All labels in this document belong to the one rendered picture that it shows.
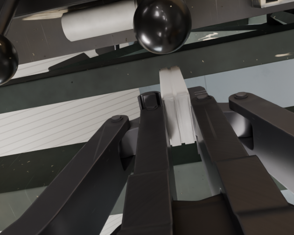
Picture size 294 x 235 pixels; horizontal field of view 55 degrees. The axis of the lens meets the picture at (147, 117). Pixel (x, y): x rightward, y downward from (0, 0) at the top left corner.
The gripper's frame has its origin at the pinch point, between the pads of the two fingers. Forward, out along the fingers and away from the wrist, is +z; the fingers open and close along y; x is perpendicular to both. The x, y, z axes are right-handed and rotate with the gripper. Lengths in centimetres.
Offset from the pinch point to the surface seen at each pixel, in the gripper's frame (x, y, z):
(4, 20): 7.1, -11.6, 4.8
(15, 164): -11.6, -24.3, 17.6
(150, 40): 4.1, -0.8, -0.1
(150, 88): -88, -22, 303
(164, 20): 5.1, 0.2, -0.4
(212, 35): -10, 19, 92
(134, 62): -0.9, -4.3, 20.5
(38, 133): -101, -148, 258
